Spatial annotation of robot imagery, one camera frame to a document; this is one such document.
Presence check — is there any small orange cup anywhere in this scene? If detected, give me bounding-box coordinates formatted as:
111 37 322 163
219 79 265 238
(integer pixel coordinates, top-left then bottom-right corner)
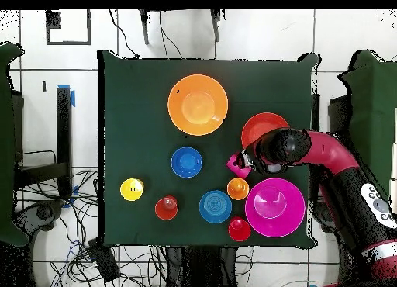
226 177 250 202

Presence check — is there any dark blue bowl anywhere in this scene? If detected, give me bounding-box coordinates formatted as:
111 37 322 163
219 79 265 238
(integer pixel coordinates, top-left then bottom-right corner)
171 147 204 179

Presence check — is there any tangle of floor cables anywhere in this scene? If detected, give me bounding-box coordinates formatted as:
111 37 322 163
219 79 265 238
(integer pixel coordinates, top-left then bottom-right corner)
15 167 168 287

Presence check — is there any light blue bowl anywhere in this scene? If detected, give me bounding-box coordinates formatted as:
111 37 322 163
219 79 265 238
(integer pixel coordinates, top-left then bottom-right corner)
198 189 233 225

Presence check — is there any green cloth side table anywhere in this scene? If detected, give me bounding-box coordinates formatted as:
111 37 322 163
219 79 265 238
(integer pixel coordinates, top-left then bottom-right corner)
337 49 397 207
0 42 29 247

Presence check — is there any tall red-orange cup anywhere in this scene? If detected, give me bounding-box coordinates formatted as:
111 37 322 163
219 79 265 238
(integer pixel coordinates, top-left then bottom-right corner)
154 195 179 222

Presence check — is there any black floor cable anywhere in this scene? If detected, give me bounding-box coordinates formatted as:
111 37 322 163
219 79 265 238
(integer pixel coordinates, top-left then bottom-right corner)
108 9 141 59
159 10 184 59

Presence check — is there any magenta cup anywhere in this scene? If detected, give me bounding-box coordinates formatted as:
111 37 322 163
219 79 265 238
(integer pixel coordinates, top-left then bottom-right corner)
226 152 253 180

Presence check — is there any yellow cup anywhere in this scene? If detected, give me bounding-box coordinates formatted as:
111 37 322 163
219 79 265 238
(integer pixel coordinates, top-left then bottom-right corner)
119 177 145 202

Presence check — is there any black tripod leg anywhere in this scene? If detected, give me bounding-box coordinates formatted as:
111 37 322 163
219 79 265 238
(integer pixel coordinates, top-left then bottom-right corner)
210 9 222 43
138 9 150 46

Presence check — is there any black square floor frame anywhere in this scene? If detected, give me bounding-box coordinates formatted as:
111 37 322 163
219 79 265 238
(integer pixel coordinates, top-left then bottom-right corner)
45 9 91 47

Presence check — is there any blue tape piece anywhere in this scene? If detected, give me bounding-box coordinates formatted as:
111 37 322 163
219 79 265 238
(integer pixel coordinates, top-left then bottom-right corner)
57 84 76 109

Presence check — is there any dark green tablecloth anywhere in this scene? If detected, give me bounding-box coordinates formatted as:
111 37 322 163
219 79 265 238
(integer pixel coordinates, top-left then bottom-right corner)
97 49 320 249

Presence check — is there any large pink bowl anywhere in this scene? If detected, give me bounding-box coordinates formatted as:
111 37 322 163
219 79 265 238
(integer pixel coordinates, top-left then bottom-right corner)
244 177 307 238

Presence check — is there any black power box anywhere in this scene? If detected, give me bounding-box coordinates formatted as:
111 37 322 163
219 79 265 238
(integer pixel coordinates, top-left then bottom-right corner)
86 237 121 284

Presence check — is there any black table frame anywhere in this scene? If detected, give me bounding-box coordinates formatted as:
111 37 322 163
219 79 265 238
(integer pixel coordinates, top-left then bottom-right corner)
310 92 350 139
12 86 74 201

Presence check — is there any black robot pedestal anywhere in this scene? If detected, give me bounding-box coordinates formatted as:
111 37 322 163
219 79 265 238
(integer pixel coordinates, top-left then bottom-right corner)
165 246 239 287

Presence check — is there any red cup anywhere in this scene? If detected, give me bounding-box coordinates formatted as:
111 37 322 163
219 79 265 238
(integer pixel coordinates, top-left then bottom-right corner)
228 216 252 242

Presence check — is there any shallow red-orange bowl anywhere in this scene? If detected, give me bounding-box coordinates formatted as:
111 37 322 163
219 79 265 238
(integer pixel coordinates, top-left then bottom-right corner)
240 112 291 150

